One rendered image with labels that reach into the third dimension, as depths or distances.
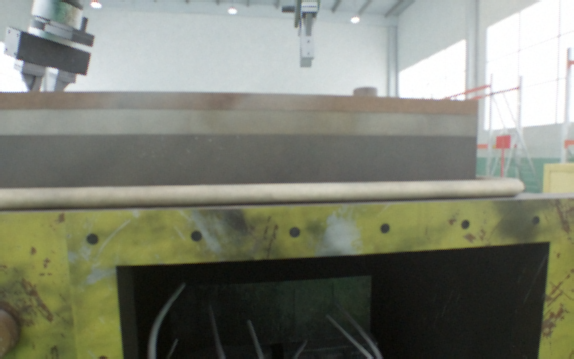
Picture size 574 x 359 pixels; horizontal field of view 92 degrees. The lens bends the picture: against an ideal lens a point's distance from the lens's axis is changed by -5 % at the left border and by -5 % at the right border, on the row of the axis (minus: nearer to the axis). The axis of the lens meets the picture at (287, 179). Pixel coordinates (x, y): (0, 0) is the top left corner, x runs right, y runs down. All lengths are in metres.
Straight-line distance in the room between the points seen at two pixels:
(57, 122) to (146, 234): 0.19
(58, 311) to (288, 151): 0.30
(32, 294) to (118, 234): 0.11
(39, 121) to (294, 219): 0.32
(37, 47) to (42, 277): 0.46
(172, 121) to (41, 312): 0.24
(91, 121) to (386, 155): 0.37
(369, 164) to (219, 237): 0.22
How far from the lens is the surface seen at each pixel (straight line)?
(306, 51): 0.65
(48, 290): 0.38
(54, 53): 0.73
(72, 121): 0.43
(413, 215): 0.36
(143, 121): 0.40
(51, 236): 0.36
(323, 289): 0.67
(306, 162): 0.38
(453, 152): 0.47
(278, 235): 0.31
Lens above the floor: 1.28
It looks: 5 degrees down
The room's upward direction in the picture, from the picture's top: straight up
